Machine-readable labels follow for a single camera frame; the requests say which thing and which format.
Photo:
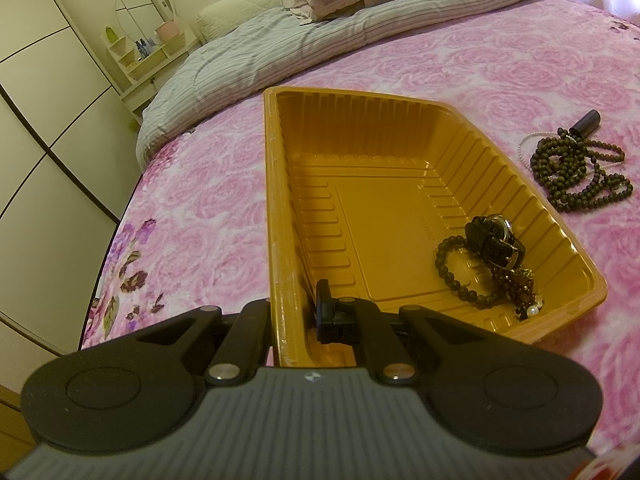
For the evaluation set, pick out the small green ornament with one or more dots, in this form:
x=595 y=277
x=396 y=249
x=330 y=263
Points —
x=111 y=35

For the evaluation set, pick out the grey striped quilt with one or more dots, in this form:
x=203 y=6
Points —
x=280 y=55

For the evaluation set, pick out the cream vanity shelf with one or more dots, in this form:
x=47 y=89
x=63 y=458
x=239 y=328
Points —
x=150 y=75

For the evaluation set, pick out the red patterned cloth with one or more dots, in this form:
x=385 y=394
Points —
x=610 y=470

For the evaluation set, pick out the white pillow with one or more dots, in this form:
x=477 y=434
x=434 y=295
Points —
x=235 y=10

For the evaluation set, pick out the cream wardrobe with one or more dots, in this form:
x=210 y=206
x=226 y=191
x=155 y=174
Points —
x=40 y=110

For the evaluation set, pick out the pink floral blanket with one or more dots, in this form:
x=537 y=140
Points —
x=210 y=185

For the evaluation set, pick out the orange plastic tray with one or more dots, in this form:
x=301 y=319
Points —
x=380 y=200

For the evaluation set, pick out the black cylinder tube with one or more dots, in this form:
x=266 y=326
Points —
x=586 y=121

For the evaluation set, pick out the small blue bottles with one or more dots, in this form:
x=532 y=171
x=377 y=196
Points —
x=144 y=47

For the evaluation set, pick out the pink pot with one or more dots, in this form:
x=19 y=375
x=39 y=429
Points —
x=168 y=31

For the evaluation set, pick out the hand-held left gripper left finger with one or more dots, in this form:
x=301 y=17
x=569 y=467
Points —
x=252 y=325

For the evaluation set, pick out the round mirror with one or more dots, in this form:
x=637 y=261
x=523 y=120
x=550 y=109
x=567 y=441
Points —
x=140 y=5

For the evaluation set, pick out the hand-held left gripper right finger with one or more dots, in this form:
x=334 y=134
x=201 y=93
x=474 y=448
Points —
x=335 y=320

